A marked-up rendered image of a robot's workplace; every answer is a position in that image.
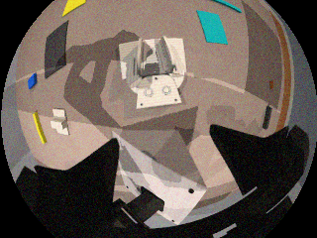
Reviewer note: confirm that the small blue block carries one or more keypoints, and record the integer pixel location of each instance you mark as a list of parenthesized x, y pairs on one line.
[(32, 81)]

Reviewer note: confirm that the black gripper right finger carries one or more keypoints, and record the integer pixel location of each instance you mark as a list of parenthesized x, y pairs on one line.
[(246, 155)]

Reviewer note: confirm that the teal long thin bar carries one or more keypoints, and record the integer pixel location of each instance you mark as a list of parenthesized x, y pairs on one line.
[(223, 2)]

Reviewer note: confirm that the yellow flat rectangular plate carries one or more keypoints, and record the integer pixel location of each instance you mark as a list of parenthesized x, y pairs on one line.
[(71, 5)]

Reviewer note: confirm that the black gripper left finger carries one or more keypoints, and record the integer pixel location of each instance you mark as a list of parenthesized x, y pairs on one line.
[(91, 182)]

